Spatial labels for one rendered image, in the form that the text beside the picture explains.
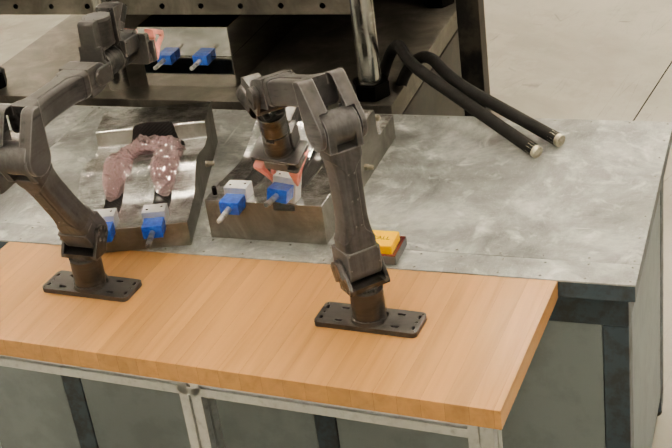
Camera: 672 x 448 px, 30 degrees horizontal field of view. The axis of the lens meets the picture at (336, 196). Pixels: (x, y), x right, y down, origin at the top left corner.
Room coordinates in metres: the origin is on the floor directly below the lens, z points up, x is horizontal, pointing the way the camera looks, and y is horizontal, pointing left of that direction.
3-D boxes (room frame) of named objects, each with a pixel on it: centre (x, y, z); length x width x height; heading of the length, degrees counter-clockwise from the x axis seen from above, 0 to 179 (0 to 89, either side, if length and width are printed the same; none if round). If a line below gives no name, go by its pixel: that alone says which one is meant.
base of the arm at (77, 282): (2.18, 0.51, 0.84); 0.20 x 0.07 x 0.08; 64
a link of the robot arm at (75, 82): (2.19, 0.51, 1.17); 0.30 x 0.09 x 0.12; 155
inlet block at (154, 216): (2.28, 0.38, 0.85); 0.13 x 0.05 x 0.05; 175
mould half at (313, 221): (2.50, 0.06, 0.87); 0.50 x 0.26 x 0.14; 158
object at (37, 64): (3.54, 0.27, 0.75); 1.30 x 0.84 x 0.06; 68
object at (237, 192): (2.28, 0.22, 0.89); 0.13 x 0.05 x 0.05; 158
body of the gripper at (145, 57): (2.43, 0.39, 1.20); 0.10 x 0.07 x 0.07; 65
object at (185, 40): (3.45, 0.26, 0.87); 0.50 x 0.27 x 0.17; 158
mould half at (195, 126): (2.56, 0.42, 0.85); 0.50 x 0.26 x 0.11; 175
